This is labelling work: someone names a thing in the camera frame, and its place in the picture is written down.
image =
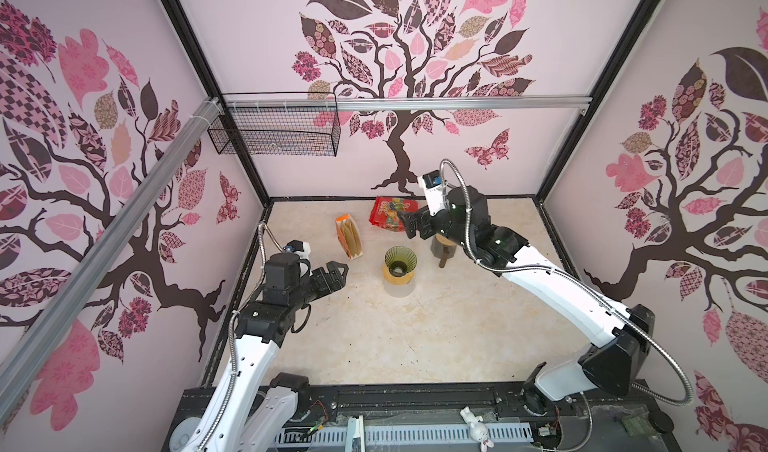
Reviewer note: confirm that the wooden dripper ring stand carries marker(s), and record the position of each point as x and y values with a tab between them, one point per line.
445	241

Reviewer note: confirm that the black wire basket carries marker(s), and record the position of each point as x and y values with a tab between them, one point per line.
278	123

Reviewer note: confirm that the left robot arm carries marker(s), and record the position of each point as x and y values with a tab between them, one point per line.
231	421

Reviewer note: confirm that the green glass dripper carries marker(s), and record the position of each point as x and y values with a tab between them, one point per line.
400	258

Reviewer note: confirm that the white toy figure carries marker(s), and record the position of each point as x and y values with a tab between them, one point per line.
478	430

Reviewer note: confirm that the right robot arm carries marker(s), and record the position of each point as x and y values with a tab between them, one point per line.
615	352

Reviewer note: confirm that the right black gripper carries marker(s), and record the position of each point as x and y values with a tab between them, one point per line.
423	220

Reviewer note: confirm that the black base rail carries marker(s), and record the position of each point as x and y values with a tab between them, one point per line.
502	400

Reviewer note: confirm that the white cable duct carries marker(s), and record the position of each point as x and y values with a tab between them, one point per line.
405	435

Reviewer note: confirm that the coffee filter paper box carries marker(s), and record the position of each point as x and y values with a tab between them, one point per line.
348	236

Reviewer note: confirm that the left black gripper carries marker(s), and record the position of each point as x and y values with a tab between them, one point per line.
337	281

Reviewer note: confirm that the aluminium bar left wall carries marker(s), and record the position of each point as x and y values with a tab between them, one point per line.
24	362

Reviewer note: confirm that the aluminium bar back wall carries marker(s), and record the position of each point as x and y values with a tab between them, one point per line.
407	104

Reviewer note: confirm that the aluminium bar wall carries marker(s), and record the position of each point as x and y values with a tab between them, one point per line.
24	362
407	104

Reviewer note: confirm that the red snack bag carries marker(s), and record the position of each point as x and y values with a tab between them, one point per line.
384	213

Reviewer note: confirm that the grey glass pitcher wooden handle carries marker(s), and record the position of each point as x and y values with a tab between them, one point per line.
443	251

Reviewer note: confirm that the frosted white glass pitcher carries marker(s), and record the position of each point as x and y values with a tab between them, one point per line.
399	290

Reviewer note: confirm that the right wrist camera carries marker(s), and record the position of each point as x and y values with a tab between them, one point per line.
435	191

